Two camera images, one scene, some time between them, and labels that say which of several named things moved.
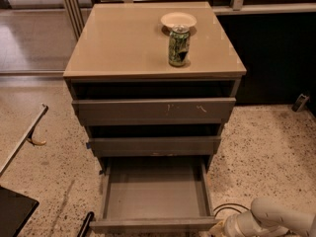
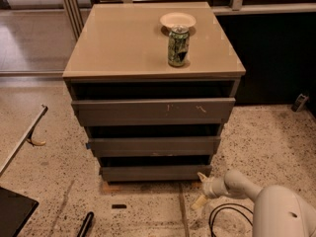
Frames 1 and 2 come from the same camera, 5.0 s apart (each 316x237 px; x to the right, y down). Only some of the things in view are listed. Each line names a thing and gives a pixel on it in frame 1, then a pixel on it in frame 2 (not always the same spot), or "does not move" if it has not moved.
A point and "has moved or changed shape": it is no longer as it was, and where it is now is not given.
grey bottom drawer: x=159 y=195 has moved or changed shape
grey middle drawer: x=191 y=146 does not move
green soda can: x=179 y=46 does not move
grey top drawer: x=150 y=112 does not move
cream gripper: x=231 y=223 → x=209 y=188
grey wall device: x=300 y=101 does not move
